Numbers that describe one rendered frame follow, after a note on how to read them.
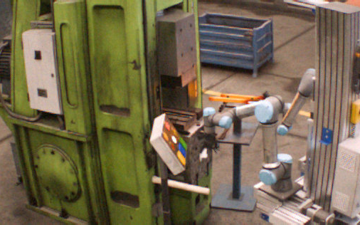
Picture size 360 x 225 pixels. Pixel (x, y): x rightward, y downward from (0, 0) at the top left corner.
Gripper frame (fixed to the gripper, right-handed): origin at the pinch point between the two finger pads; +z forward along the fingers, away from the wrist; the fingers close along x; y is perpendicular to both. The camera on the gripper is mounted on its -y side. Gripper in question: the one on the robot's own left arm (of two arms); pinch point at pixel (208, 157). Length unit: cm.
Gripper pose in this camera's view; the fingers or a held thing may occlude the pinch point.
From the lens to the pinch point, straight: 362.8
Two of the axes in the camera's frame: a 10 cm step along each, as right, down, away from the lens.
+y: 6.4, 2.8, -7.1
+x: 7.7, -2.9, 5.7
